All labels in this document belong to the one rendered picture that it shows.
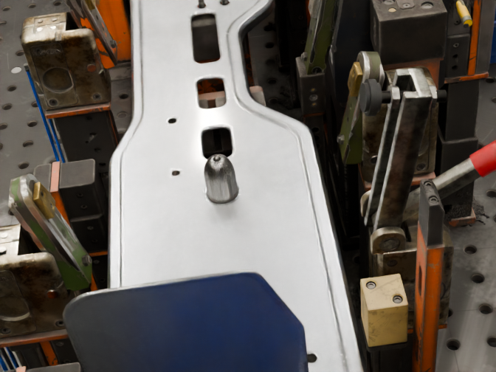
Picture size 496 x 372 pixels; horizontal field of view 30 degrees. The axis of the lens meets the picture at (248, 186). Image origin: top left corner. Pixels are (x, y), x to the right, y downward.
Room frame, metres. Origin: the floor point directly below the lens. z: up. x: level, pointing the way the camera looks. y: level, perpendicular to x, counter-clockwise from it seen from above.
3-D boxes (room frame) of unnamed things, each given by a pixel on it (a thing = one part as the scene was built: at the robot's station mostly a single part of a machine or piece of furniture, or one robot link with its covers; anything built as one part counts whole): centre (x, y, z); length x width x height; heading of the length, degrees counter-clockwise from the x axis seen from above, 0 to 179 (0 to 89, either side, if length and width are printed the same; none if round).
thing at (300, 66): (0.87, -0.09, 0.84); 0.04 x 0.03 x 0.29; 0
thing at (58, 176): (0.74, 0.20, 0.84); 0.11 x 0.08 x 0.29; 90
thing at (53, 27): (0.95, 0.20, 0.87); 0.12 x 0.09 x 0.35; 90
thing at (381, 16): (0.78, -0.19, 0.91); 0.07 x 0.05 x 0.42; 90
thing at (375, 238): (0.52, -0.11, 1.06); 0.03 x 0.01 x 0.03; 90
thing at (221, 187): (0.67, 0.03, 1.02); 0.03 x 0.03 x 0.07
